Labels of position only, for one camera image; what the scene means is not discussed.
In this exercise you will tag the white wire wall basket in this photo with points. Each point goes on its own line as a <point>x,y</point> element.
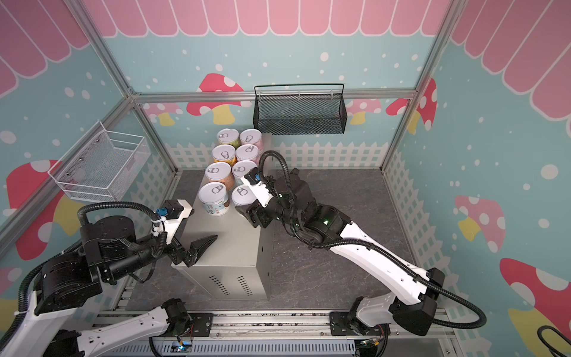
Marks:
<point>101,166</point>

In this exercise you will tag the white lid can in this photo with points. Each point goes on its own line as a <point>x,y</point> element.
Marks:
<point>241,168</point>
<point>243,196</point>

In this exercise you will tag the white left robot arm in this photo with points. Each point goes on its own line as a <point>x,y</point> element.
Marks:
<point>117,239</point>

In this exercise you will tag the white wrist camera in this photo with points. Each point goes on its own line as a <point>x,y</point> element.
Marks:
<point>261,190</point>
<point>173,215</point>

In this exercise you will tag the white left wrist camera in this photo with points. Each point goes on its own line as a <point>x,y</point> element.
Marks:
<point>173,215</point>

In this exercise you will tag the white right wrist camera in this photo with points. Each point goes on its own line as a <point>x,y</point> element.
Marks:
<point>261,190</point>

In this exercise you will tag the yellow label can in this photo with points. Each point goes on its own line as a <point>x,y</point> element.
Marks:
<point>225,153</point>

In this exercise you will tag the pink white label can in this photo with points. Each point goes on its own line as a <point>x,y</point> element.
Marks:
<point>248,152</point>

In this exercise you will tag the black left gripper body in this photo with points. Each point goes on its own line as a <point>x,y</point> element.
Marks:
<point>175,251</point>

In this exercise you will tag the grey metal cabinet counter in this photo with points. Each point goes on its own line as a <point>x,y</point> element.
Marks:
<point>238,265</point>

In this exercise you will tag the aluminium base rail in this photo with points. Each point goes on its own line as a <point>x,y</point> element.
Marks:
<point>300,333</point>

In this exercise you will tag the grey label can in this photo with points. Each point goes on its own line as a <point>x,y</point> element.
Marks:
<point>215,199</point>

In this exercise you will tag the black mesh wall basket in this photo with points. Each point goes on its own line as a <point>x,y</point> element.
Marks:
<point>300,109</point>

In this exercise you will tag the brown label can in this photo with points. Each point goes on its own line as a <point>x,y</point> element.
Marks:
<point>221,172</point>

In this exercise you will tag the green label can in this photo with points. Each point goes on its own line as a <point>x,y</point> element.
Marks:
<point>229,137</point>

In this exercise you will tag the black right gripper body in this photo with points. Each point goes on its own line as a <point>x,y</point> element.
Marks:
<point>261,214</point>

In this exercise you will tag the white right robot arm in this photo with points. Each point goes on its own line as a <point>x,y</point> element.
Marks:
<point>281,195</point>

